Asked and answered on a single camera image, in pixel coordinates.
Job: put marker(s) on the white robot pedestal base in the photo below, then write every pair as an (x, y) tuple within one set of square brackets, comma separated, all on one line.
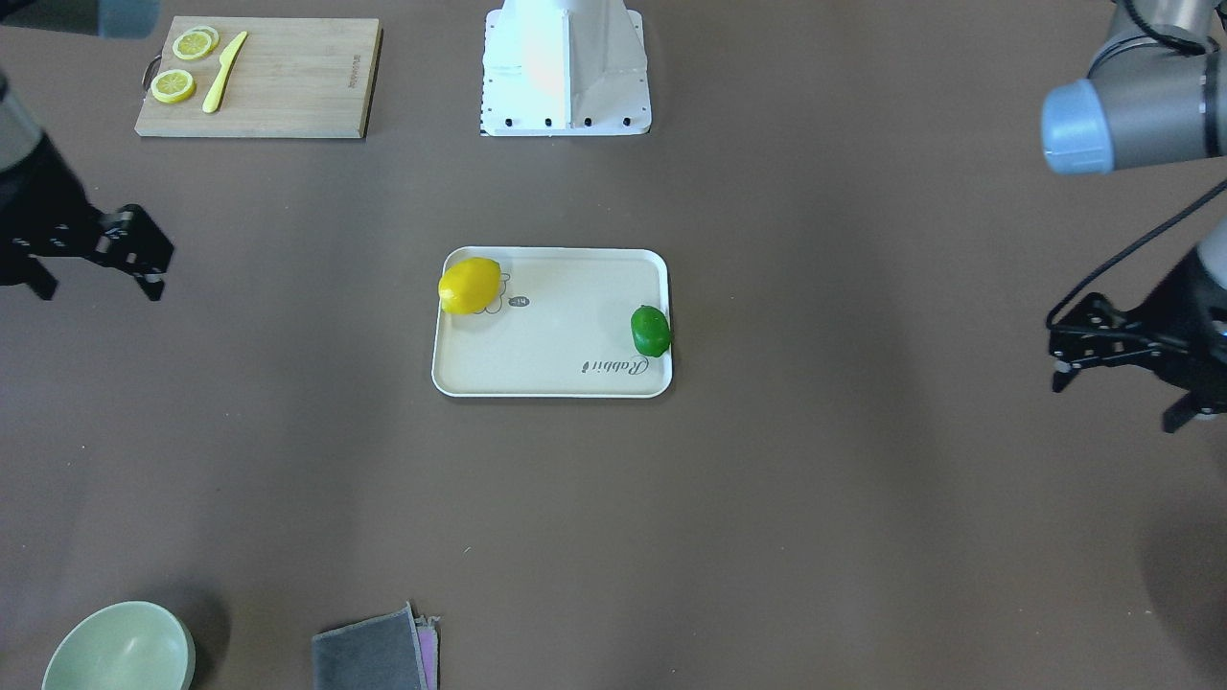
[(564, 68)]

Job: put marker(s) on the yellow lemon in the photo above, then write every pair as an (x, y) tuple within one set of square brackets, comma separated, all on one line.
[(469, 286)]

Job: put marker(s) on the green lime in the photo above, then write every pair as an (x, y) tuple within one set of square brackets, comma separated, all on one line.
[(651, 331)]

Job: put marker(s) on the pink folded cloth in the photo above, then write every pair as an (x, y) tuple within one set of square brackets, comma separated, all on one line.
[(430, 645)]

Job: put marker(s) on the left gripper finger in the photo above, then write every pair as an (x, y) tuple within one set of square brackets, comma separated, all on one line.
[(1197, 404), (1066, 369)]

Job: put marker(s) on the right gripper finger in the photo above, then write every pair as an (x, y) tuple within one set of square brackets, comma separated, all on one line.
[(152, 283), (34, 275)]

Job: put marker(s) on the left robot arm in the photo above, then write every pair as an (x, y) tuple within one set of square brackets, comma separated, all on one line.
[(1155, 93)]

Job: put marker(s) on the light green bowl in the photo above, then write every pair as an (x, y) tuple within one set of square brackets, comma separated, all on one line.
[(130, 645)]

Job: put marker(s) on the grey folded cloth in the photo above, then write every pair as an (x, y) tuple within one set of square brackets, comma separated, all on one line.
[(383, 652)]

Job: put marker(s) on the yellow plastic knife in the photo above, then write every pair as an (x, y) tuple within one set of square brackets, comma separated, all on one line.
[(215, 95)]

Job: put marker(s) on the bamboo cutting board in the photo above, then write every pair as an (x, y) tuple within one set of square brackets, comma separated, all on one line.
[(295, 78)]

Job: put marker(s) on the upper lemon slice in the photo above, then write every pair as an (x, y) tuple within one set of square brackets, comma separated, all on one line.
[(197, 42)]

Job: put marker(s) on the beige rabbit tray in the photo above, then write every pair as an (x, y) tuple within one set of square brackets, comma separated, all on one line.
[(559, 328)]

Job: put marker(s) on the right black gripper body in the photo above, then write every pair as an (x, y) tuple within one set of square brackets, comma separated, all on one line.
[(46, 199)]

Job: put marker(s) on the lower lemon slice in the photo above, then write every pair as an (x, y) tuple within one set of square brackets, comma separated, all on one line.
[(172, 86)]

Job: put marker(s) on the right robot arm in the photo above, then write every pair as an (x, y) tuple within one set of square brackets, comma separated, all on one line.
[(20, 129)]

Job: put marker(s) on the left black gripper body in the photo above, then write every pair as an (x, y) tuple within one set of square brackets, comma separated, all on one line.
[(1171, 337)]

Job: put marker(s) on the lemon slice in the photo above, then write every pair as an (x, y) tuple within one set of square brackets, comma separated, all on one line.
[(197, 42), (172, 86)]

